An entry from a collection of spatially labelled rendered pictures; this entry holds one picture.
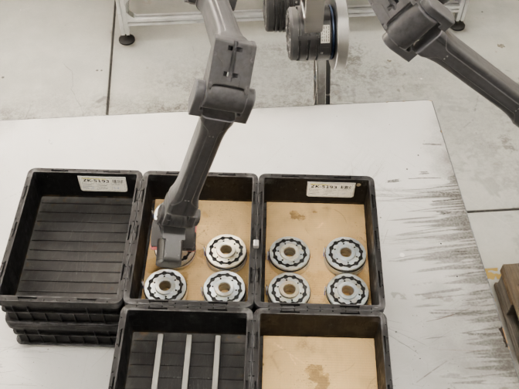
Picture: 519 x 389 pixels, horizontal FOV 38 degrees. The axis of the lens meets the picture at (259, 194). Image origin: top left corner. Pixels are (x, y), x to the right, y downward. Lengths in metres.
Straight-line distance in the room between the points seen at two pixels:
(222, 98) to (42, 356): 0.93
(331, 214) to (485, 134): 1.59
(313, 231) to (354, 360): 0.37
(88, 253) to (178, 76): 1.78
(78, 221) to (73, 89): 1.65
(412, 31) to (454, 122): 2.14
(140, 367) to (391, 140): 1.09
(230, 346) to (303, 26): 0.82
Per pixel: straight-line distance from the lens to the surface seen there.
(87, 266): 1.94
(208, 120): 1.36
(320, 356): 1.77
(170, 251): 1.64
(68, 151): 2.37
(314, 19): 1.93
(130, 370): 1.77
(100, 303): 1.75
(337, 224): 1.97
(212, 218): 1.98
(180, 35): 3.82
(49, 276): 1.94
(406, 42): 1.37
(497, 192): 3.26
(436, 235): 2.16
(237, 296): 1.81
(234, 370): 1.75
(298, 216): 1.98
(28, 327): 1.91
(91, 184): 2.02
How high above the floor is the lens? 2.41
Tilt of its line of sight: 51 degrees down
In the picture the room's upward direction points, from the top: 1 degrees clockwise
